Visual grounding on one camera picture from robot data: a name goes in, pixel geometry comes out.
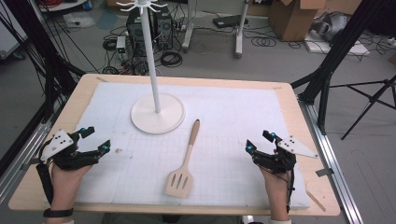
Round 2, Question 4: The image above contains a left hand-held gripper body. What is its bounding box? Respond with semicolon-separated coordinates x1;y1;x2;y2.
38;129;101;172

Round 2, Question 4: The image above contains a cardboard box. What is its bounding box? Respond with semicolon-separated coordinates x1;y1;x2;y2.
268;0;329;43

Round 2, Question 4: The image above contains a small metal bracket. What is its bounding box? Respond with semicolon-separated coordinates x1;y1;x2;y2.
315;167;335;178

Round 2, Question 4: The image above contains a white floor board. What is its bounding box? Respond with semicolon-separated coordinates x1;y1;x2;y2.
304;30;372;57

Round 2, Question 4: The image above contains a grey helmet-shaped device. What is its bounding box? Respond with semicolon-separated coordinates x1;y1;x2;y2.
310;10;352;43

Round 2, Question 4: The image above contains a black computer tower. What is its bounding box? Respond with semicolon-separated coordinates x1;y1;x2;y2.
125;5;174;59

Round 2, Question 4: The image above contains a beige slotted spatula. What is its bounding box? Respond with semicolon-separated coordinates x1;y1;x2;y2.
163;119;202;200

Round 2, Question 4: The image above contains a black wristband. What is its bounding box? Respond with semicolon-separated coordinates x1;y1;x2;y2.
42;207;75;218

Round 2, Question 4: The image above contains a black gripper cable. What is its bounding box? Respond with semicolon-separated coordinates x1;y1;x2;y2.
285;169;296;215

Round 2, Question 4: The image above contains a black gripper strap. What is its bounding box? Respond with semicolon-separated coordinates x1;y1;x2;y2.
35;162;54;206

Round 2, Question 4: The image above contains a black frame stand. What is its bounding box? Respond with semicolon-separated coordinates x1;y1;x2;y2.
0;0;87;125
290;0;388;135

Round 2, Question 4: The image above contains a white grid mat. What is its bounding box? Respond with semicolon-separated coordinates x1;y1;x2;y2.
74;81;311;210

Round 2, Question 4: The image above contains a white desk leg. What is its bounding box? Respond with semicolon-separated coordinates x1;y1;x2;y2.
181;0;196;53
233;0;250;59

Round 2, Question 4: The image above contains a person's right hand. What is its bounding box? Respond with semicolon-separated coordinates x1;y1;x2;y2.
259;167;294;220

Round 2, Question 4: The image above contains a thin wooden strip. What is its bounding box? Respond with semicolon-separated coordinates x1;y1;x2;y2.
305;189;328;213

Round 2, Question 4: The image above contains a white power adapter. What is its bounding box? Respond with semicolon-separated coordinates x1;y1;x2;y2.
115;35;128;61

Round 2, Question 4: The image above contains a person's left hand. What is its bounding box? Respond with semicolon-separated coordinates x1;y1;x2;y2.
49;164;93;210

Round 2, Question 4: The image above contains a white hanging rack stand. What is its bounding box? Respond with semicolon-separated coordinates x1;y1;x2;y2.
116;0;187;135

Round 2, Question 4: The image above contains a thin black cable coil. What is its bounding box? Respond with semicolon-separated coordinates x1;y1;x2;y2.
249;35;277;49

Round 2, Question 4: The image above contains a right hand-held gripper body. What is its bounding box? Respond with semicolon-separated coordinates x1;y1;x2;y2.
251;135;319;175

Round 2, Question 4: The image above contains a black tripod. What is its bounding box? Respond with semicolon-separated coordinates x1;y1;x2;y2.
329;74;396;141

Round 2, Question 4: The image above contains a black flat device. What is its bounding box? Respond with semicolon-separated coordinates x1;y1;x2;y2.
212;14;249;29

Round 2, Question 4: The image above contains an aluminium rail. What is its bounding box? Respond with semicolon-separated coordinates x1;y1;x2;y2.
0;120;53;204
298;98;364;224

